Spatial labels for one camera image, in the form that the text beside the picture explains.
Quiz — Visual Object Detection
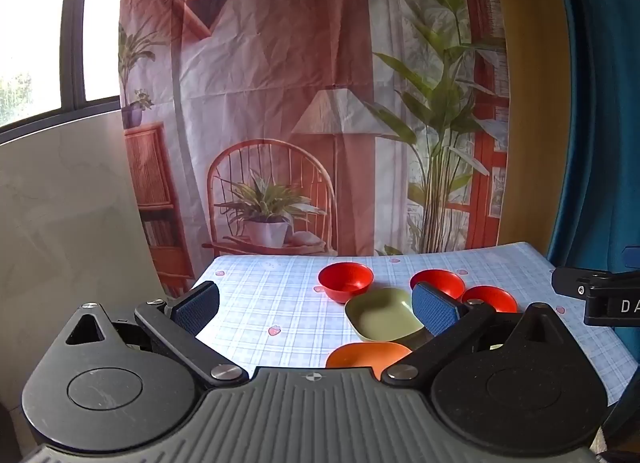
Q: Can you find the blue checked tablecloth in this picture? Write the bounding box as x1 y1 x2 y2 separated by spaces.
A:
187 241 639 395

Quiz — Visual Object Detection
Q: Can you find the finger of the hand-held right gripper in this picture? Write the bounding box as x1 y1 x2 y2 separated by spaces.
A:
551 266 640 300

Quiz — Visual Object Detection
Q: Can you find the blue curtain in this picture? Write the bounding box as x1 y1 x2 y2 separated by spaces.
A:
549 0 640 275

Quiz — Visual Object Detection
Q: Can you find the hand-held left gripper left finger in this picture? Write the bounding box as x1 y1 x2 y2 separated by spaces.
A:
65 281 249 387

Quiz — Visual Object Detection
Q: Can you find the red bowl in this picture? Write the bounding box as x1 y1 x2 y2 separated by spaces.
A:
409 269 467 302
318 262 375 303
461 285 518 315

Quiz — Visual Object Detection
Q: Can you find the window with dark frame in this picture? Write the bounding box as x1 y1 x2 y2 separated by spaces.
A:
0 0 132 145

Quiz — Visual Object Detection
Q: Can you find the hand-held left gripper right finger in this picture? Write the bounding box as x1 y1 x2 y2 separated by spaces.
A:
381 281 574 388

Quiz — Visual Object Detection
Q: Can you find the orange plate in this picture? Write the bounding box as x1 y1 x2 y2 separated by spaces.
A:
325 341 414 370

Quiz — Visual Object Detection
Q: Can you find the printed backdrop cloth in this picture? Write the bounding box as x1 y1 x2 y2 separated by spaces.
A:
118 0 510 295

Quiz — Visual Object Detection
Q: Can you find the green square plate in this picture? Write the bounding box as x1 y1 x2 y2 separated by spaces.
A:
344 287 426 343

